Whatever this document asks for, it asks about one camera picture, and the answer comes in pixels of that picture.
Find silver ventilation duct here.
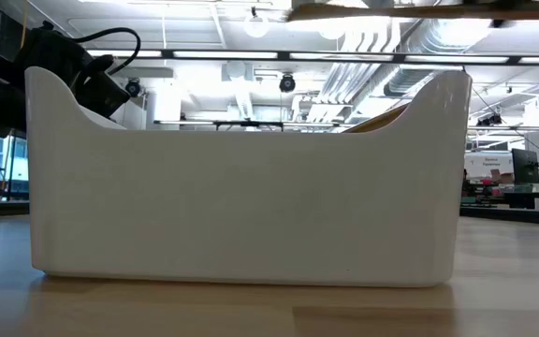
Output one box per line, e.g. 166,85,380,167
381,67,439,99

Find white plastic bin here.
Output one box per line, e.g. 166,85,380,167
24,66,473,288

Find black computer monitor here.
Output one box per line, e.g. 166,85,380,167
511,148,539,185

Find black workbench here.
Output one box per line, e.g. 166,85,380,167
459,190,539,227

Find black ceiling fixture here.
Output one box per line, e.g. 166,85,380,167
123,77,142,98
278,73,298,94

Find yellow hanging cable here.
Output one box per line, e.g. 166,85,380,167
19,0,30,41

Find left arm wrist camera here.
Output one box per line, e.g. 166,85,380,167
80,69,132,118

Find ceiling light rail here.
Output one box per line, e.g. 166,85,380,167
86,49,539,66

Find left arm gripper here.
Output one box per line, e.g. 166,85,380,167
28,28,114,88

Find white wall sign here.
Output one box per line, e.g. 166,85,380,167
464,153,514,179

